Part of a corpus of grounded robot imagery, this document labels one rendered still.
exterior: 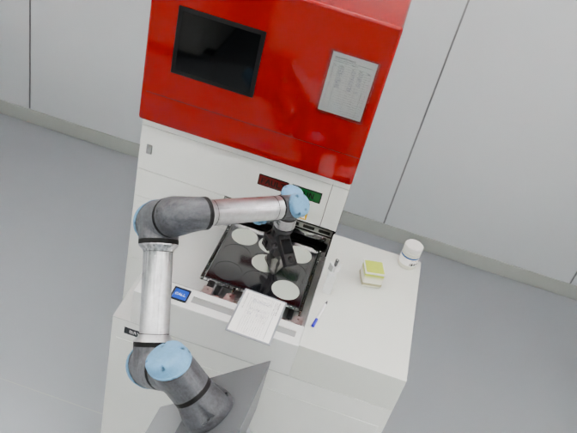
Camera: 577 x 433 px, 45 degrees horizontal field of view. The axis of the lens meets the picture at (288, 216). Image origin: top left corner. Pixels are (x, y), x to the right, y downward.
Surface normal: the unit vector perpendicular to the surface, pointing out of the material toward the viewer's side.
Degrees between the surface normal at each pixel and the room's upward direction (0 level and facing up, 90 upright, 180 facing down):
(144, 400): 90
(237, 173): 90
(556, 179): 90
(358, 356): 0
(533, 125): 90
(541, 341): 0
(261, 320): 0
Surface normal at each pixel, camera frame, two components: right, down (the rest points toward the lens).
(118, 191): 0.22, -0.79
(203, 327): -0.23, 0.54
